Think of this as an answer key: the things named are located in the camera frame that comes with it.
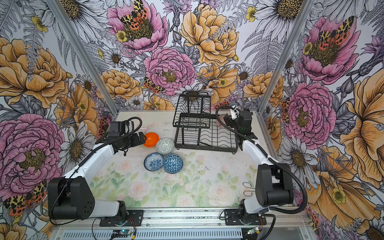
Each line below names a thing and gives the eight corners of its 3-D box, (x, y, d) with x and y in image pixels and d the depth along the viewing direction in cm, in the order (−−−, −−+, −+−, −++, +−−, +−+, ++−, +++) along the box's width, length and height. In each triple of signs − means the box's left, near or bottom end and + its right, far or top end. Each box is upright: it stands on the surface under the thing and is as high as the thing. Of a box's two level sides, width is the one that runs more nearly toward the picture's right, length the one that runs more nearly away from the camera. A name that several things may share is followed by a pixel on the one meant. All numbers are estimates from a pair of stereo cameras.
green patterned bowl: (155, 154, 98) (154, 151, 95) (157, 141, 104) (156, 138, 102) (173, 154, 98) (172, 151, 95) (174, 141, 104) (174, 138, 102)
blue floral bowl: (144, 171, 91) (142, 168, 88) (147, 156, 98) (145, 152, 94) (161, 171, 91) (160, 168, 88) (164, 156, 98) (163, 152, 94)
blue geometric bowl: (163, 174, 90) (161, 169, 85) (165, 158, 97) (164, 153, 92) (182, 174, 90) (181, 169, 86) (183, 158, 97) (182, 153, 92)
